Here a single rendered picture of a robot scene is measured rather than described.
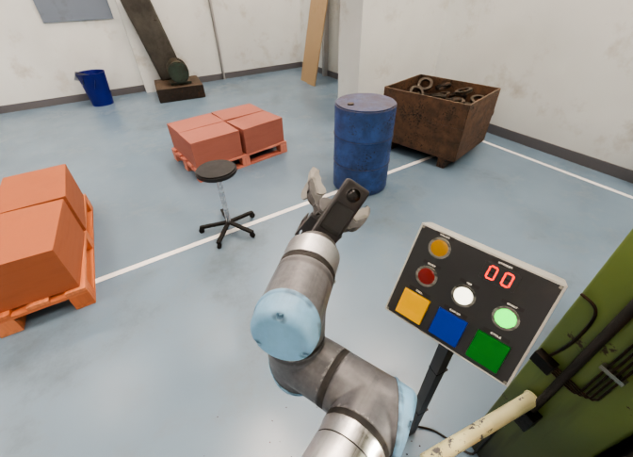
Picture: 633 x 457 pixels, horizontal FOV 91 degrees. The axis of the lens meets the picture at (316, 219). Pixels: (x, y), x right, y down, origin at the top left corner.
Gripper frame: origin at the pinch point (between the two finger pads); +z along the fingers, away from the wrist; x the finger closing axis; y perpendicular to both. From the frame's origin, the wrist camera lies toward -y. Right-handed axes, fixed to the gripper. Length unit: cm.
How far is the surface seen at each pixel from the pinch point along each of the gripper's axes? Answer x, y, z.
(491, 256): 40.0, -4.4, 6.7
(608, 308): 71, -12, 7
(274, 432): 54, 130, -5
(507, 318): 49.9, 1.4, -2.6
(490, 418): 83, 34, -4
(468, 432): 77, 38, -10
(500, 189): 173, 42, 255
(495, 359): 54, 9, -8
